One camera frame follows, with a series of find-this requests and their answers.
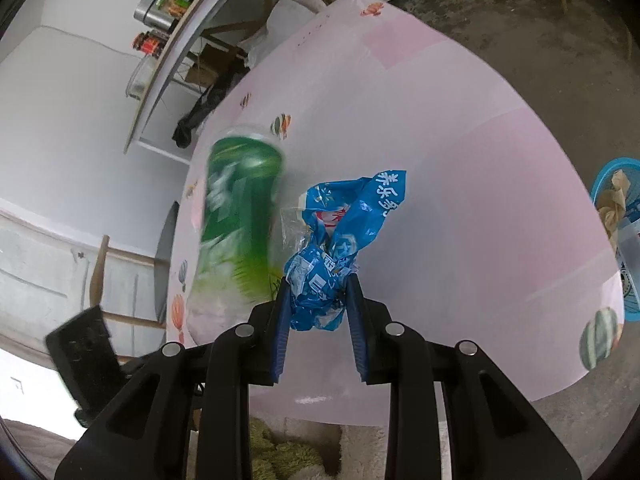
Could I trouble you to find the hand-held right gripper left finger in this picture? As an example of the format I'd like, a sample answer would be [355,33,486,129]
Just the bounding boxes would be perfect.
[54,277,293,480]

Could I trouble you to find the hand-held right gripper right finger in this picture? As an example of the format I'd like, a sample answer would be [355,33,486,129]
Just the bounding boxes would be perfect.
[345,274,583,480]

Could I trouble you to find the blue plastic wrapper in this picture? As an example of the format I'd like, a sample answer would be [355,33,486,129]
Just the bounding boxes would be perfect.
[282,170,407,332]

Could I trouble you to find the green snack canister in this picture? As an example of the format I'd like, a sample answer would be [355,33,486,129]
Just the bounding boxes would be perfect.
[187,135,286,346]

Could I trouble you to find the beige cloth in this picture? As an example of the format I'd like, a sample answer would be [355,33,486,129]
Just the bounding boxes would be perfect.
[597,170,633,241]

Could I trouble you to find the blue white toothpaste box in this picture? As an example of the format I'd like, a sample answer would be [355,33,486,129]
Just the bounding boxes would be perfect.
[617,205,640,271]

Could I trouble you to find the blue plastic basket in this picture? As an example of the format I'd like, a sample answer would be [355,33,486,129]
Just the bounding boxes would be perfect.
[590,157,640,323]

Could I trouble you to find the green shaggy rug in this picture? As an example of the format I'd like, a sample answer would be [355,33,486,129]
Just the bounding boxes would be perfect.
[200,415,391,480]

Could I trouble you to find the pink printed tablecloth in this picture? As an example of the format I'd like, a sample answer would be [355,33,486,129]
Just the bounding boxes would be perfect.
[165,0,626,428]

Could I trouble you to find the black cloth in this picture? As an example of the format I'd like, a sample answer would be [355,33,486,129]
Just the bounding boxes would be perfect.
[172,67,246,148]

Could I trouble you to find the brown cardboard box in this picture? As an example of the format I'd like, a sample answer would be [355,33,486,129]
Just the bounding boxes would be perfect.
[185,45,236,86]

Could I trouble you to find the clear plastic storage box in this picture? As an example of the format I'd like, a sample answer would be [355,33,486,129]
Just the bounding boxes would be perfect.
[126,55,161,101]

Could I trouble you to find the white plastic bag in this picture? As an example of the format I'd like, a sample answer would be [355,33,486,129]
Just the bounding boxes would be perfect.
[247,0,331,66]

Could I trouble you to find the red can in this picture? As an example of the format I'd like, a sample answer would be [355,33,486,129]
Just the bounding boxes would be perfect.
[132,30,168,56]

